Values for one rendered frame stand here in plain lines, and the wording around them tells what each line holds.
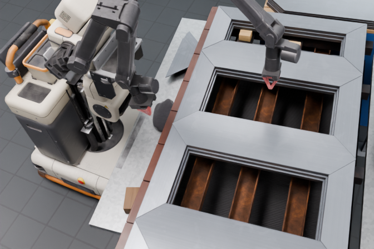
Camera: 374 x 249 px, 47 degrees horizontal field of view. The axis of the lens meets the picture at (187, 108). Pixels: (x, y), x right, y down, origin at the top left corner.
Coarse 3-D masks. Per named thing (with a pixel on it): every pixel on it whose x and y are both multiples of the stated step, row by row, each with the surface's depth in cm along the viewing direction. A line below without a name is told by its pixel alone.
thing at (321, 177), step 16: (288, 32) 215; (304, 32) 212; (320, 32) 210; (256, 80) 198; (272, 80) 196; (288, 80) 194; (208, 96) 195; (336, 96) 186; (224, 160) 174; (240, 160) 172; (256, 160) 170; (176, 176) 170; (304, 176) 166; (320, 176) 164; (176, 192) 169; (320, 208) 158; (320, 224) 153; (320, 240) 148
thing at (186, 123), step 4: (196, 112) 186; (188, 116) 185; (192, 116) 185; (184, 120) 184; (188, 120) 184; (192, 120) 184; (180, 124) 183; (184, 124) 183; (188, 124) 182; (192, 124) 182; (180, 128) 182; (184, 128) 181; (188, 128) 181; (180, 132) 180; (184, 132) 180; (188, 132) 180; (184, 136) 179; (188, 136) 179; (184, 140) 178
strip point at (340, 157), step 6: (336, 138) 172; (336, 144) 170; (336, 150) 168; (342, 150) 168; (336, 156) 167; (342, 156) 167; (348, 156) 166; (336, 162) 165; (342, 162) 165; (348, 162) 165; (330, 168) 164; (336, 168) 164; (330, 174) 163
